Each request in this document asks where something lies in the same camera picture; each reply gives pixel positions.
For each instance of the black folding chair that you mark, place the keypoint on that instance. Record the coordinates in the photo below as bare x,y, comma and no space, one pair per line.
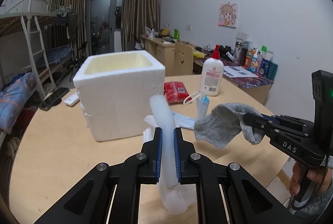
79,57

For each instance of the dark thermos flask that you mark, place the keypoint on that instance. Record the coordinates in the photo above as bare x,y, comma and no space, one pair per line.
238,53

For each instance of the white foam sleeve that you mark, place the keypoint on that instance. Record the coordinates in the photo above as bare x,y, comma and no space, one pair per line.
161,114

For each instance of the grey sock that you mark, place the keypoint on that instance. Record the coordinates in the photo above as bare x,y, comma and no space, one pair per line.
221,122

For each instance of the pink cartoon wall poster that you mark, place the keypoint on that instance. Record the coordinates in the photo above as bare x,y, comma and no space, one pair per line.
228,15

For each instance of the white foam box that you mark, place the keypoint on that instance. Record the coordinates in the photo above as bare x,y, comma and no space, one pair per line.
117,99

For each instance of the teal bottle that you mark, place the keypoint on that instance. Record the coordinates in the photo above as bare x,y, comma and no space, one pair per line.
273,70

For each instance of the white bunk bed ladder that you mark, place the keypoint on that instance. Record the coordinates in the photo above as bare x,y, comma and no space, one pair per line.
39,54

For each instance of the person's right hand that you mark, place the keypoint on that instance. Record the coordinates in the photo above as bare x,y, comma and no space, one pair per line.
316,178

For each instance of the person's right forearm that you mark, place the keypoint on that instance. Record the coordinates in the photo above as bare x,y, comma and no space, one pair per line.
317,205

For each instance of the yellow cloth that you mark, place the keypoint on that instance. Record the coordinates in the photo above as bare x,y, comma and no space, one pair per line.
198,54

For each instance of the metal bunk bed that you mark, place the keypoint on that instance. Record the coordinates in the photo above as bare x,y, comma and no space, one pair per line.
15,23

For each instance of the red wet wipes packet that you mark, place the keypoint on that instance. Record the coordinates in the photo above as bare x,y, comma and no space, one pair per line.
175,92

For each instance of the blue bottle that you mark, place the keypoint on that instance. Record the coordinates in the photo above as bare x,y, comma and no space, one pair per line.
264,67

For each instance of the light blue face mask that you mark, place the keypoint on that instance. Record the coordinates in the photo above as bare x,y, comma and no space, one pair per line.
186,121

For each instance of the printed paper sheets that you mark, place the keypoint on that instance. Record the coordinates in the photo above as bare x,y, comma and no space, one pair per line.
239,71

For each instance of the black smartphone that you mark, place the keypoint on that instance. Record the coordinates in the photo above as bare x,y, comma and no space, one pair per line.
53,99

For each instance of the wooden chair with smiley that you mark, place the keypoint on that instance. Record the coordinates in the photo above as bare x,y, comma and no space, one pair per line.
183,60

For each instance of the blue checked mattress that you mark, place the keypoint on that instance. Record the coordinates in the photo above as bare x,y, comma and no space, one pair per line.
58,53

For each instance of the white lotion pump bottle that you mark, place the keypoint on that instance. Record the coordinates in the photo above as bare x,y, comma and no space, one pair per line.
211,75

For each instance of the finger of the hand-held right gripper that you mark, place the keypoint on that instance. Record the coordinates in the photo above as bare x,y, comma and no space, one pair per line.
257,122
286,119

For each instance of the green spray bottle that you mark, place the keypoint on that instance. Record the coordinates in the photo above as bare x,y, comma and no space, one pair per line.
177,35

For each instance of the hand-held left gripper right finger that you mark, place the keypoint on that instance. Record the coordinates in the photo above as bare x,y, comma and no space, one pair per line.
177,156

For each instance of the hanging dark clothes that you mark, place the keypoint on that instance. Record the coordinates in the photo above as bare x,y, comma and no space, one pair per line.
63,22

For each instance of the brown curtain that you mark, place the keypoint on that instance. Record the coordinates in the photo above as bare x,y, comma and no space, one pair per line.
70,13
140,10

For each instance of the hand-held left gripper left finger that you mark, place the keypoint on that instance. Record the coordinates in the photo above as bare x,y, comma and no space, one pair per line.
158,156

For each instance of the glass balcony door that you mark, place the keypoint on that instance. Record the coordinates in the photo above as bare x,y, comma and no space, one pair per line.
104,18

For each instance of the blue patterned blanket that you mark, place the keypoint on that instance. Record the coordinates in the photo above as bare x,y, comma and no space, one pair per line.
15,99

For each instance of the white remote control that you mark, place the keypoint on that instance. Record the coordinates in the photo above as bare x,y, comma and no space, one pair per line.
72,99

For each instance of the light wooden desk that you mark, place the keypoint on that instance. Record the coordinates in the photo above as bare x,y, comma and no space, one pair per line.
156,49

